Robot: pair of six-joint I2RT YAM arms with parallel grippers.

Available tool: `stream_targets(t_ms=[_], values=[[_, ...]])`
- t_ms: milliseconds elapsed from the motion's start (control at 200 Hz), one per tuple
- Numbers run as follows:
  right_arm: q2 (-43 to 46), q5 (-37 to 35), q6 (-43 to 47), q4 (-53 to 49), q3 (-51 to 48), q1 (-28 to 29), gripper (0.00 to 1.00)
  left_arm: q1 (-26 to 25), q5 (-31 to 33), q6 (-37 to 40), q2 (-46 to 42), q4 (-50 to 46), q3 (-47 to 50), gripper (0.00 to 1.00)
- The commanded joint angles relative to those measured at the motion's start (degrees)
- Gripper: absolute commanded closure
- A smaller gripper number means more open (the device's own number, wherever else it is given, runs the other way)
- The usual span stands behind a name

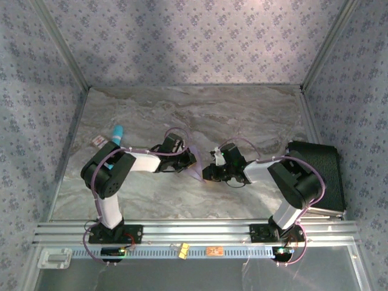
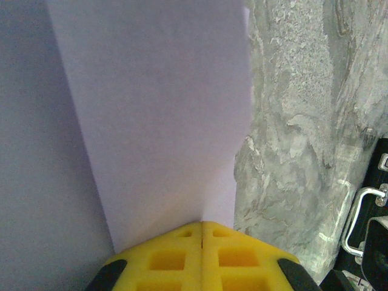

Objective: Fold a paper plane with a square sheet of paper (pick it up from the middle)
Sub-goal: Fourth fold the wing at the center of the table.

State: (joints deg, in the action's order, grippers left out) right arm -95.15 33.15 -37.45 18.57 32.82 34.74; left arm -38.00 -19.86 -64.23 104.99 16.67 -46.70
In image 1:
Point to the lavender cloth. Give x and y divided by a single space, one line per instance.
197 171

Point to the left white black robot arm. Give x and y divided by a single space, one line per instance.
110 212

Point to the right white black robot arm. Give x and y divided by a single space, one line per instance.
297 182

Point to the teal cylinder tube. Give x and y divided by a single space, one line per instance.
118 133

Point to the orange label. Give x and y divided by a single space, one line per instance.
215 251

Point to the small red white card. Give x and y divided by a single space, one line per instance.
99 142

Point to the yellow connector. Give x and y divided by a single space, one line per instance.
183 251

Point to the right black controller board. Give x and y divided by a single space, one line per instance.
282 253

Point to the black controller board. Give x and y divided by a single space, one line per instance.
282 253
110 252

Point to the black ribbed case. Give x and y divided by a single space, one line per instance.
330 169

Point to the left black controller board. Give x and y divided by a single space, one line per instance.
110 252

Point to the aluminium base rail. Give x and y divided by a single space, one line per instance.
197 232

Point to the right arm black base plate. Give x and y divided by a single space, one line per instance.
260 234

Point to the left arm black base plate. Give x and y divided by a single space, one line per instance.
135 235

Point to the aluminium frame side rail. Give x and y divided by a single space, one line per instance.
69 151
310 118

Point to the white plastic bracket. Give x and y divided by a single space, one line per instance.
54 258

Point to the aluminium frame post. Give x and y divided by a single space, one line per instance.
64 45
329 45

